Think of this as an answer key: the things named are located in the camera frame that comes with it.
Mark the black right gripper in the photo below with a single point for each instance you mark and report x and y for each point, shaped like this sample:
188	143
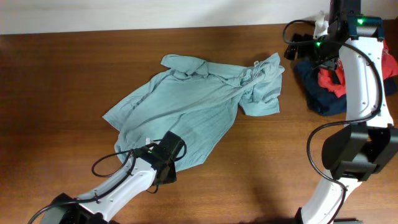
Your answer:
305	53

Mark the navy blue folded garment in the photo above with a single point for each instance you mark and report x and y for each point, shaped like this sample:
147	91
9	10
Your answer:
319	99

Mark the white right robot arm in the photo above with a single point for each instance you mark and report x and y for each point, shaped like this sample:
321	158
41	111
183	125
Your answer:
367	140

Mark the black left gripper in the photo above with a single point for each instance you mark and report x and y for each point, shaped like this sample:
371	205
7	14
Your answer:
173	176

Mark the red printed t-shirt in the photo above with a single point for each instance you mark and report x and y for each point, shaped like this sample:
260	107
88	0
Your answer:
335	81

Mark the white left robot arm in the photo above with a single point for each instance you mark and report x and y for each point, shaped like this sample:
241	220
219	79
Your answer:
149	166

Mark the light blue t-shirt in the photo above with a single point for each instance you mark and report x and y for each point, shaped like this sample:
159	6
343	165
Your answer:
196	100

